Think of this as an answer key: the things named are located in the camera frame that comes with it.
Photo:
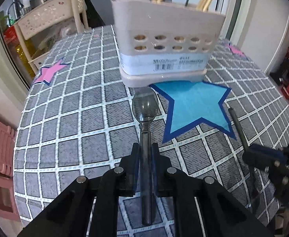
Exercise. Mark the pink plastic stool stack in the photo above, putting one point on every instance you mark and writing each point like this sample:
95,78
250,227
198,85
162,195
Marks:
8,208

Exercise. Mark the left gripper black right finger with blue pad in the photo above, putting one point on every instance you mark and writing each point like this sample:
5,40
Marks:
202,207

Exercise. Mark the blue star sticker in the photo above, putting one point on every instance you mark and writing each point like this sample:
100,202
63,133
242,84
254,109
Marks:
193,103

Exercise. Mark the chrome kitchen faucet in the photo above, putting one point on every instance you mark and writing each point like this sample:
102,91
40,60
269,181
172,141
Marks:
17,8

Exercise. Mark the grey translucent spoon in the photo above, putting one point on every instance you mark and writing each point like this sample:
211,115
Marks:
145,109

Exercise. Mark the pink star sticker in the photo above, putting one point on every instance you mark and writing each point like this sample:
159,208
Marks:
235,50
46,74

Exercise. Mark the yellow oil bottle red label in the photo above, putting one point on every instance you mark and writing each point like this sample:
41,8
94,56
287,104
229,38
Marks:
11,40

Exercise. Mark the black chopstick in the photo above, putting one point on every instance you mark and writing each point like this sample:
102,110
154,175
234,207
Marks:
254,192

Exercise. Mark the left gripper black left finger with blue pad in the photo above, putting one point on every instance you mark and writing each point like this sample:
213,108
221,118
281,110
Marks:
89,207

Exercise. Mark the pink star sticker right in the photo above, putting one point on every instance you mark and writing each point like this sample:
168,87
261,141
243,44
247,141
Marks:
235,50

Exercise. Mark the pink star sticker left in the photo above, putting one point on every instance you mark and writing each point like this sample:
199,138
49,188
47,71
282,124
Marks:
46,74

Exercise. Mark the beige plastic storage trolley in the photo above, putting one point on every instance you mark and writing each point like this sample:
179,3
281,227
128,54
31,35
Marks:
43,17

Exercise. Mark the beige utensil holder caddy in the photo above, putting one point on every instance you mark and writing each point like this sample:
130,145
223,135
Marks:
162,42

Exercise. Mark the grey checked tablecloth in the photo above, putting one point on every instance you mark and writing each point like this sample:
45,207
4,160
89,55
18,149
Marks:
83,125

